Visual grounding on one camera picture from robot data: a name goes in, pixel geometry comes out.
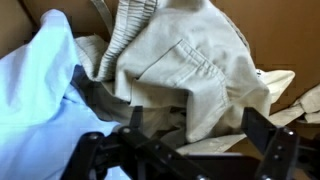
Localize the brown leather armchair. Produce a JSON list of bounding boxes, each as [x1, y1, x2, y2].
[[0, 0, 320, 180]]

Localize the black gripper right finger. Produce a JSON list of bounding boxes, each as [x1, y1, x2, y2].
[[241, 107, 320, 180]]

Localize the light blue shirt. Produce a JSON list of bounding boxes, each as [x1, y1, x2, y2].
[[0, 10, 117, 180]]

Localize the beige khaki shorts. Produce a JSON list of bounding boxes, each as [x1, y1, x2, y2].
[[75, 0, 271, 147]]

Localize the white cloth on armchair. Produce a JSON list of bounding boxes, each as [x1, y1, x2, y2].
[[177, 69, 320, 155]]

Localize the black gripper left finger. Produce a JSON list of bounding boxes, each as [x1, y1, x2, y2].
[[61, 106, 210, 180]]

